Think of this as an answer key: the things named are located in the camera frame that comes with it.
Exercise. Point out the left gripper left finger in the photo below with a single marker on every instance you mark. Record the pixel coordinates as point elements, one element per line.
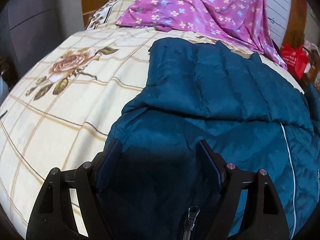
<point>52,216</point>

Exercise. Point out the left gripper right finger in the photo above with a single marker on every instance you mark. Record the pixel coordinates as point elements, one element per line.
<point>249,206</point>

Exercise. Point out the teal puffer jacket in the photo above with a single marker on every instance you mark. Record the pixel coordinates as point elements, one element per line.
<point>244,110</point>

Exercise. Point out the cream floral bed sheet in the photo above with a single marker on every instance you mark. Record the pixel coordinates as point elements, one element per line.
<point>61,111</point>

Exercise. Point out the red shopping bag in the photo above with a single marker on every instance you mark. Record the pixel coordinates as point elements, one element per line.
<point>295,59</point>

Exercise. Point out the grey cabinet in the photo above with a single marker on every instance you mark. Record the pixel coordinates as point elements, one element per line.
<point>30,29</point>

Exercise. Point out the purple floral cloth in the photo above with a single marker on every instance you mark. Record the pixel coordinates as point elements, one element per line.
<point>242,22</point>

